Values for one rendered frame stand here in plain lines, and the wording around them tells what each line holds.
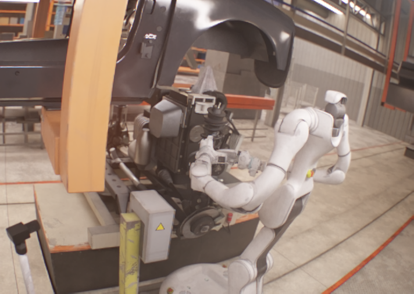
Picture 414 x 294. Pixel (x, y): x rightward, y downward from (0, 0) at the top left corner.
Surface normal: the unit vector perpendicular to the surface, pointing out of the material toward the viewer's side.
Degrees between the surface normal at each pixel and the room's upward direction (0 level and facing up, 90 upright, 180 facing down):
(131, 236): 90
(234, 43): 90
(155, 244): 90
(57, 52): 76
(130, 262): 90
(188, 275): 70
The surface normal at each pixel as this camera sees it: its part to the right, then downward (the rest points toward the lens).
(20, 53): 0.55, 0.06
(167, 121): 0.20, 0.30
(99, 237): 0.54, 0.32
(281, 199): -0.74, 0.07
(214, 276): -0.66, -0.18
